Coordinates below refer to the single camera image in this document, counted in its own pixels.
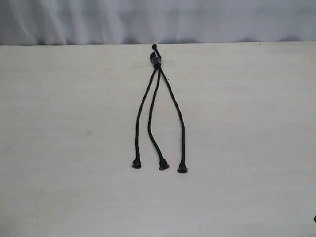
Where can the white backdrop curtain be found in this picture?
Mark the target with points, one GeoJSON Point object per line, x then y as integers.
{"type": "Point", "coordinates": [62, 22]}

